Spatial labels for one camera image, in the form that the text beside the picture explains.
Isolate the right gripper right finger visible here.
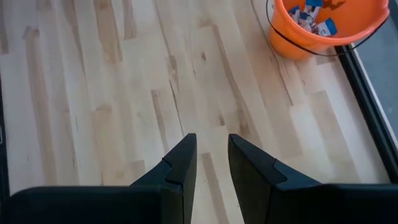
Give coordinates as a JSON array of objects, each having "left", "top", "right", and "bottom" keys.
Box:
[{"left": 228, "top": 133, "right": 398, "bottom": 224}]

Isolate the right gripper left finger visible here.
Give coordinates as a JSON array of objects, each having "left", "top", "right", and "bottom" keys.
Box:
[{"left": 9, "top": 133, "right": 198, "bottom": 224}]

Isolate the orange plastic bucket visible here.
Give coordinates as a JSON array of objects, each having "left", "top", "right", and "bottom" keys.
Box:
[{"left": 266, "top": 0, "right": 391, "bottom": 62}]

